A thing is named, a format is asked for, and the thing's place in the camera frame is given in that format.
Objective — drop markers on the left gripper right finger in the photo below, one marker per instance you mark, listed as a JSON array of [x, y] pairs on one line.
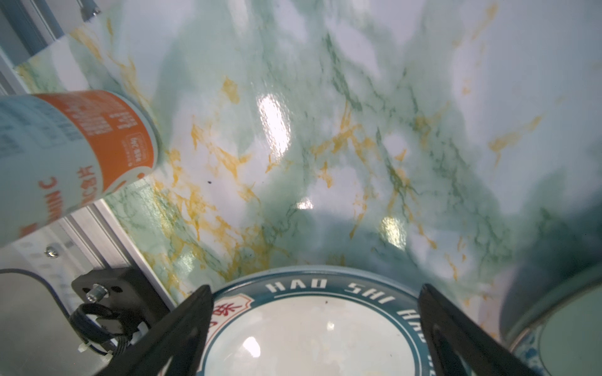
[[456, 343]]

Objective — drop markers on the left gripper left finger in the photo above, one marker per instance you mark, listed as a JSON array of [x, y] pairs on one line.
[[174, 345]]

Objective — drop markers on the white plate green lettered rim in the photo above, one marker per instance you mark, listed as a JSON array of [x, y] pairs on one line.
[[316, 320]]

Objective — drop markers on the small teal patterned plate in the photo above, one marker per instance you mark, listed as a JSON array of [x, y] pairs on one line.
[[553, 324]]

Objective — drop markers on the white orange vitamin bottle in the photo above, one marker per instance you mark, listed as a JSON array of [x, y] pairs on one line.
[[63, 151]]

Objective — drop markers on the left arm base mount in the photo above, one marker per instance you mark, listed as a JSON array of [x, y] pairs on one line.
[[118, 306]]

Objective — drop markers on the aluminium front rail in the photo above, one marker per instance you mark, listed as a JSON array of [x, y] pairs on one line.
[[36, 276]]

